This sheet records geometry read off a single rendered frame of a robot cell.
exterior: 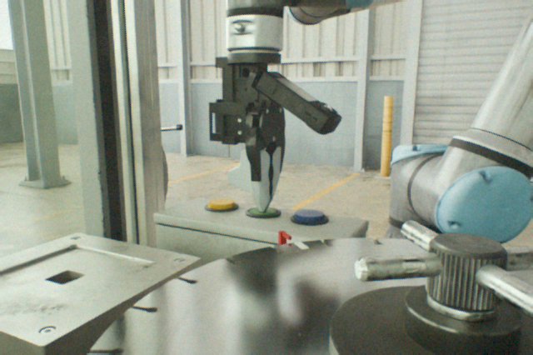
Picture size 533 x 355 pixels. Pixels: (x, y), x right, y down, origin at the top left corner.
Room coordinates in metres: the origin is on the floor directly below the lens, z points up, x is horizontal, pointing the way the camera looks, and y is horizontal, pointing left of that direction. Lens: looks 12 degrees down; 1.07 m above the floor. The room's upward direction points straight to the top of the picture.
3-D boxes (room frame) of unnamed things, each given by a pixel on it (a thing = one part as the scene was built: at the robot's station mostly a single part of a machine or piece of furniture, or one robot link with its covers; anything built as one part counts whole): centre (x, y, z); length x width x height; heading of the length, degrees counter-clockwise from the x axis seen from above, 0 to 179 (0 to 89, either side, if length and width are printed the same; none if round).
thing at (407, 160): (0.77, -0.29, 0.91); 0.13 x 0.12 x 0.14; 5
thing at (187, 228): (0.59, 0.01, 0.82); 0.28 x 0.11 x 0.15; 62
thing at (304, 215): (0.58, -0.06, 0.90); 0.04 x 0.04 x 0.02
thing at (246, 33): (0.61, 0.01, 1.13); 0.08 x 0.08 x 0.05
